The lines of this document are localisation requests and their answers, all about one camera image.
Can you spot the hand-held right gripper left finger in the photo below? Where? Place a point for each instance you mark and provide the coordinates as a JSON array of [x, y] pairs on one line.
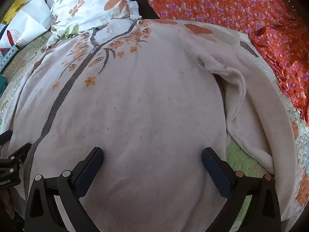
[[89, 168]]

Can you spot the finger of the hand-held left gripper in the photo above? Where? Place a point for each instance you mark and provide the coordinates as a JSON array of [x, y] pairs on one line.
[[6, 136], [19, 152]]

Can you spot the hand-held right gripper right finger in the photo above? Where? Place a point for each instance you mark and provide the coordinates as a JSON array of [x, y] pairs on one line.
[[216, 169]]

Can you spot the white fleece zip jacket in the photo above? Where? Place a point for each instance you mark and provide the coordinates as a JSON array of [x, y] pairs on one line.
[[144, 101]]

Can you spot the person's left hand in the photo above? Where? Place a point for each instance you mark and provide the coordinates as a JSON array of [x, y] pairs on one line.
[[7, 201]]

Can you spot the heart patterned quilt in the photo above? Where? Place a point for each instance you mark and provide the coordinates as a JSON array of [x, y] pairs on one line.
[[241, 159]]

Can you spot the green box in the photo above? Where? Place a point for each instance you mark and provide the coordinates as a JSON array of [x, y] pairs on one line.
[[2, 84]]

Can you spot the colourful dotted flat box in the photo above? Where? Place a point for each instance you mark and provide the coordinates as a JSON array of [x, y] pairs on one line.
[[6, 58]]

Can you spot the white paper bag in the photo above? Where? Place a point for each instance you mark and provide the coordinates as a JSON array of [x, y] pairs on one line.
[[31, 21]]

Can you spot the yellow plastic bag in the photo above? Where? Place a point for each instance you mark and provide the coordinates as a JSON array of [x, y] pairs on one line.
[[19, 7]]

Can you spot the white floral pillow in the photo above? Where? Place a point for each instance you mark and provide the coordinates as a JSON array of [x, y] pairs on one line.
[[91, 2]]

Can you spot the orange floral cloth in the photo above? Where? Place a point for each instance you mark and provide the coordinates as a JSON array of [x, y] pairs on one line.
[[217, 2]]

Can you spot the dark cloth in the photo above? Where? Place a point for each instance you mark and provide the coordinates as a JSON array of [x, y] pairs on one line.
[[140, 0]]

